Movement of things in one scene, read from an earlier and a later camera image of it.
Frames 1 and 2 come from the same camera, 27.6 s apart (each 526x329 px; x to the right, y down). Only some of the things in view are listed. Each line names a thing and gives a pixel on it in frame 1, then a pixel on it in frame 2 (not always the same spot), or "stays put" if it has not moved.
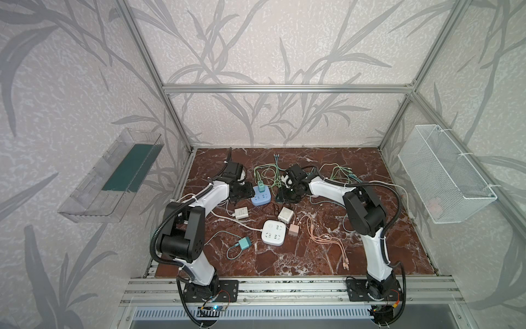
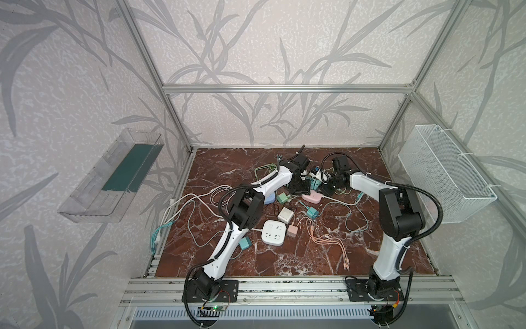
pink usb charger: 293,230 stays put
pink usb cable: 326,238 stays put
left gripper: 231,168 to 299,183
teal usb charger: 244,242 stays put
